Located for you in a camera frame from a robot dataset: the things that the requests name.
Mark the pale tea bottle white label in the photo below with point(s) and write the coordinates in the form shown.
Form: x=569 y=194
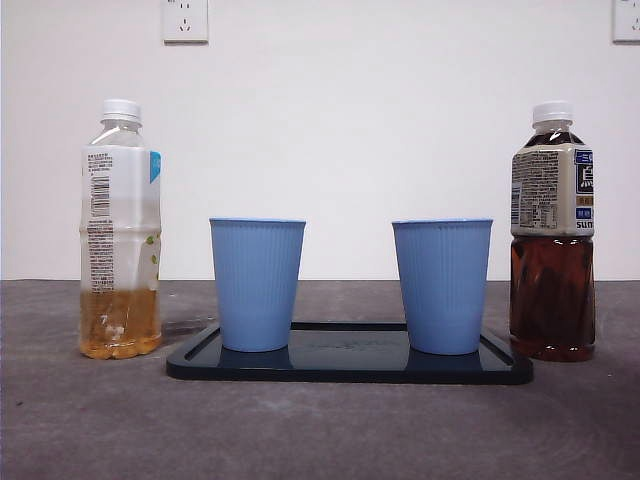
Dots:
x=117 y=200

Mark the dark tea bottle cream label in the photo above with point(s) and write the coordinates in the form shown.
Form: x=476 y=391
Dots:
x=550 y=285

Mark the blue ribbed plastic cup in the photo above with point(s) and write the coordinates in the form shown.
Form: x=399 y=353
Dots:
x=442 y=285
x=256 y=285

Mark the dark rectangular tray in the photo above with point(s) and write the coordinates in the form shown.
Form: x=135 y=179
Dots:
x=350 y=371

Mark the white wall socket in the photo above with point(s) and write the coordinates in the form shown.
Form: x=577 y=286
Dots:
x=627 y=22
x=185 y=22

